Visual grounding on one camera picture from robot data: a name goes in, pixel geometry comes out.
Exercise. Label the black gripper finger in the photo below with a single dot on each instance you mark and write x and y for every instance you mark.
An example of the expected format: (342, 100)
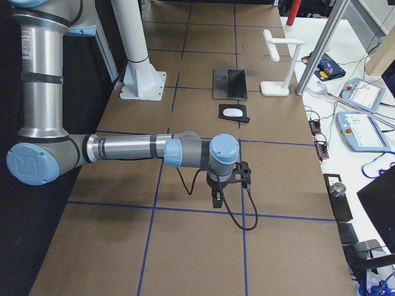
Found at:
(217, 200)

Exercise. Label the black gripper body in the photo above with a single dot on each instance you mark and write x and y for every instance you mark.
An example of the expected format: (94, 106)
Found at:
(215, 186)

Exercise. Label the black mouse pad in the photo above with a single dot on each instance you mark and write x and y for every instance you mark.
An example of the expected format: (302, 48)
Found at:
(244, 119)

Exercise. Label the white computer mouse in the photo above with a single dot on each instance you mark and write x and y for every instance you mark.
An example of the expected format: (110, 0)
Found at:
(232, 113)

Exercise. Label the grey laptop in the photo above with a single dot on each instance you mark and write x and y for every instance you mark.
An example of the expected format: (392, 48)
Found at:
(229, 84)

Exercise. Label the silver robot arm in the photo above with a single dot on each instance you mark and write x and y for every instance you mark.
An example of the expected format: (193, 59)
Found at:
(87, 91)

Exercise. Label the lower orange black connector box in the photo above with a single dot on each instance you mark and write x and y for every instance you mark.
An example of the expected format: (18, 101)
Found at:
(321, 149)

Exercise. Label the orange black connector box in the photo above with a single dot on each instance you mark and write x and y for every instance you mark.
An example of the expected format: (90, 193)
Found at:
(314, 122)
(321, 149)

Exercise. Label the upper orange black connector box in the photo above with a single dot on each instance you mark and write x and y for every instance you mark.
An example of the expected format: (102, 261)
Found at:
(314, 122)

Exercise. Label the silver metal knob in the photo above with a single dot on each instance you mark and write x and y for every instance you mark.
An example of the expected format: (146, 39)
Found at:
(337, 189)

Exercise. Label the lower teach pendant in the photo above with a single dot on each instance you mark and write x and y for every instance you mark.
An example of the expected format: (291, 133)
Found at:
(361, 133)

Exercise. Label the teach pendant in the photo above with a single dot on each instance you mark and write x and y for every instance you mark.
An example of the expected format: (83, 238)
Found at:
(363, 94)
(361, 133)

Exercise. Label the black monitor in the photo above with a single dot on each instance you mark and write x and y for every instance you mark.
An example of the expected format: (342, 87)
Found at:
(377, 199)

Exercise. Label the blue printed pouch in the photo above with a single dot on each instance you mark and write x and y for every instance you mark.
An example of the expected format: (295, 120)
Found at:
(327, 69)

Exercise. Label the upper teach pendant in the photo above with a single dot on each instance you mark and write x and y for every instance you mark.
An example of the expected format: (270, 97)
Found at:
(363, 94)

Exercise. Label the red cylinder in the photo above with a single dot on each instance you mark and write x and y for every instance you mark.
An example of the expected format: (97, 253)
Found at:
(293, 12)

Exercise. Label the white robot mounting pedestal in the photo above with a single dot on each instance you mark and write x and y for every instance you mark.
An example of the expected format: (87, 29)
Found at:
(141, 81)

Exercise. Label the aluminium frame post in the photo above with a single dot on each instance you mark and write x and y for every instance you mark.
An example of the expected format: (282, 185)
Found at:
(323, 41)

